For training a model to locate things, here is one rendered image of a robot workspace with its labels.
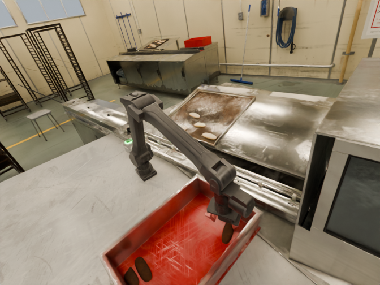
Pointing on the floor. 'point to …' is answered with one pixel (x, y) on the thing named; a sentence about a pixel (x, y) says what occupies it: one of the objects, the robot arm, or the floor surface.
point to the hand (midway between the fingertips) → (224, 222)
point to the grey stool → (41, 116)
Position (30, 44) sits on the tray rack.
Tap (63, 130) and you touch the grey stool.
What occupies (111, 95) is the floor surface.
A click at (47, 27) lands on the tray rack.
